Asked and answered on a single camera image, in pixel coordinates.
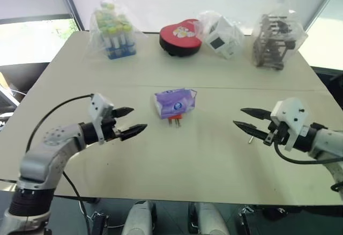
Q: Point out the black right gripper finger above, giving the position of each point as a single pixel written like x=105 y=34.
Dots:
x=257 y=113
x=250 y=130

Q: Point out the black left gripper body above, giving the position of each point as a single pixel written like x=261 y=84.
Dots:
x=110 y=129

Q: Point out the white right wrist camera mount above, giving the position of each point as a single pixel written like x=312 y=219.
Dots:
x=290 y=114

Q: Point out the dark window frame post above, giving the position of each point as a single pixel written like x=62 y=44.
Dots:
x=72 y=1

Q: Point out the blue test tube rack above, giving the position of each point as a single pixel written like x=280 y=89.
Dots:
x=119 y=47

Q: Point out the dark furniture beside table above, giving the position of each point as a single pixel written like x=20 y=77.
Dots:
x=24 y=76

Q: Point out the bagged white cube device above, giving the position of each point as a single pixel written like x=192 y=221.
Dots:
x=203 y=23

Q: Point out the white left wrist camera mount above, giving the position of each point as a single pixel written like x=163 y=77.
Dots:
x=99 y=109

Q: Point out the grey rounded robot leg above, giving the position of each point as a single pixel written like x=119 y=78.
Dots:
x=210 y=220
x=138 y=219

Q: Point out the dark slatted rack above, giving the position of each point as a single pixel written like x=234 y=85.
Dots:
x=270 y=44

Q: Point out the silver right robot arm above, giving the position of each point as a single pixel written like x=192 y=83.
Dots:
x=325 y=143

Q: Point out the purple tissue pack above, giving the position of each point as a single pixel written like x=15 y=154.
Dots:
x=174 y=103

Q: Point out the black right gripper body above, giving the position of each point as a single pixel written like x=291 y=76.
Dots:
x=277 y=134

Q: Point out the black bracket under table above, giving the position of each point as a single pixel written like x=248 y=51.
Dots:
x=244 y=219
x=99 y=223

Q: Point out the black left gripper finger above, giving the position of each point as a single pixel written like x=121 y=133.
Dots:
x=134 y=131
x=124 y=111

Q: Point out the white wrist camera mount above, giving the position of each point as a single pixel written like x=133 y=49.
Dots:
x=290 y=114
x=99 y=109

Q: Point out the clear bag around tube rack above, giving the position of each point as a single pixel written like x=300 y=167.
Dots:
x=96 y=31

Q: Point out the red plastic connector housing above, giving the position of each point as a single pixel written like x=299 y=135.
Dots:
x=175 y=117

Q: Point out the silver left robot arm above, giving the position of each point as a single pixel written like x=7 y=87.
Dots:
x=48 y=151

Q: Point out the red heart-shaped box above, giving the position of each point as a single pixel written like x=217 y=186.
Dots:
x=180 y=37

